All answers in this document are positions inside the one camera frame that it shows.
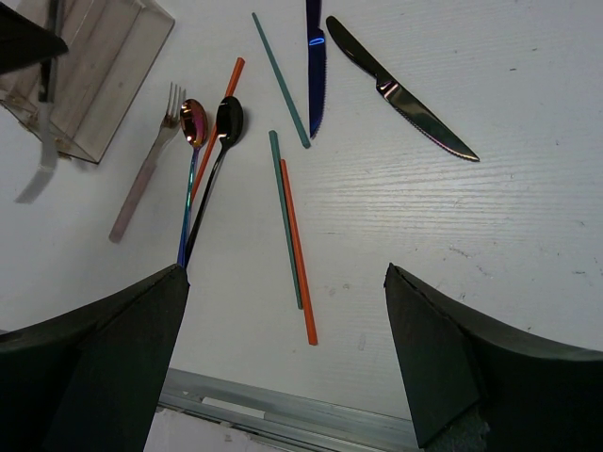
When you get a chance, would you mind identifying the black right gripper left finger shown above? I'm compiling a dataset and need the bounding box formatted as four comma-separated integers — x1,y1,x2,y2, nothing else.
1,265,189,451

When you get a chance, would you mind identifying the orange chopstick near spoons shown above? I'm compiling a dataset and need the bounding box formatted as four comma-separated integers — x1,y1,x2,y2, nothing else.
191,56,245,201

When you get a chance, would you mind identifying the blue iridescent knife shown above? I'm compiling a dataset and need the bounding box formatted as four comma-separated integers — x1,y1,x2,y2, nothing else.
305,0,326,138

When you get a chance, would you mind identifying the clear acrylic utensil organizer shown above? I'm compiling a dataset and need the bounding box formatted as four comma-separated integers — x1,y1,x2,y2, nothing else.
0,0,176,165

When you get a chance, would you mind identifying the rainbow iridescent spoon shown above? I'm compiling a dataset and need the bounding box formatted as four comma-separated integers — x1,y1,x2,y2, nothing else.
177,99,207,267

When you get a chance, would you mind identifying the aluminium table edge rail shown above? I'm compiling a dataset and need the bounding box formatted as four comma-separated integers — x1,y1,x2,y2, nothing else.
159,369,419,451

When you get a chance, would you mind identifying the orange chopstick lower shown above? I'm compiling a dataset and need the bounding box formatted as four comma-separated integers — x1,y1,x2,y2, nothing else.
280,159,318,346

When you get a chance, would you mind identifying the teal chopstick lower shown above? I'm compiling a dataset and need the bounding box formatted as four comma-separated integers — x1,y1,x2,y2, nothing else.
269,130,302,310

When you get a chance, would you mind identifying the black spoon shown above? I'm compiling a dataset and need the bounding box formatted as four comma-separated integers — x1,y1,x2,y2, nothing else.
186,96,244,266

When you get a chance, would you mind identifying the pink handled fork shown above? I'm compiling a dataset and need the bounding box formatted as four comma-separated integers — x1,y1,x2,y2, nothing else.
108,82,186,244

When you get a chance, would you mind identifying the black iridescent knife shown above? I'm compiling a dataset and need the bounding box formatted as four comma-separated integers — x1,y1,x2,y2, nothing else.
326,16,481,162

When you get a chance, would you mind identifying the teal chopstick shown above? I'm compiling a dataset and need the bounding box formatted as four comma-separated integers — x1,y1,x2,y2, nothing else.
269,130,302,310
252,12,311,149

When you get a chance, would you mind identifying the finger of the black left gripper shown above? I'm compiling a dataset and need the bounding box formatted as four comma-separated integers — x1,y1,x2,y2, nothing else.
0,4,68,75

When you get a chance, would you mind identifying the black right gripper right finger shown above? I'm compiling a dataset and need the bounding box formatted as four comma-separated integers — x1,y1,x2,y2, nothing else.
384,266,602,451

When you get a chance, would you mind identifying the teal chopstick upper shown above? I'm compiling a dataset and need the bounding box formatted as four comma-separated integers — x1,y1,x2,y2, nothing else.
252,12,311,149

